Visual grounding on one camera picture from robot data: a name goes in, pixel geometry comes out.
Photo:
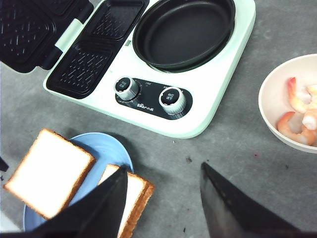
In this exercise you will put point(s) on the breakfast maker hinged lid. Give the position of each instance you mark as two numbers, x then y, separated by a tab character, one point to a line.
30	29

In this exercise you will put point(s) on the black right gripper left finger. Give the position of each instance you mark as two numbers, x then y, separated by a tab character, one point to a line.
97	215

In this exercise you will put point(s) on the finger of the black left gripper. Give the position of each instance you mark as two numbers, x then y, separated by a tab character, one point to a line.
3	165

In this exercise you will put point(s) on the mint green breakfast maker base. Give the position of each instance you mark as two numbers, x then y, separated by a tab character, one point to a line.
100	52

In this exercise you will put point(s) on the right silver control knob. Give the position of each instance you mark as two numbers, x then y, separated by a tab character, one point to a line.
172	100

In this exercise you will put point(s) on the beige ribbed bowl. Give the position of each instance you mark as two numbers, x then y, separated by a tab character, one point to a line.
273	95

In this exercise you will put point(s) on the pink shrimp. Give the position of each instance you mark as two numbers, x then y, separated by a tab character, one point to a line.
294	130
310	119
296	102

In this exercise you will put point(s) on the white bread slice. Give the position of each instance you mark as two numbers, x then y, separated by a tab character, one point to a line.
50	174
139	191

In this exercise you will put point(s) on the black round frying pan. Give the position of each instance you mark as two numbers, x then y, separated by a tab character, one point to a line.
180	35

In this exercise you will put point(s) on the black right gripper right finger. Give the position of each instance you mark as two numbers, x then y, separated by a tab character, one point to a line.
230	213

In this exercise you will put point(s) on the silver control knob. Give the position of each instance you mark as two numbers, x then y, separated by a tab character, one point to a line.
126	88
172	100

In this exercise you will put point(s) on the blue round plate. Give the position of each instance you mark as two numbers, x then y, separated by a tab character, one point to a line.
106	150

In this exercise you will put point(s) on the left silver control knob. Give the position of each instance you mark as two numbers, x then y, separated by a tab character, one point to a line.
126	88

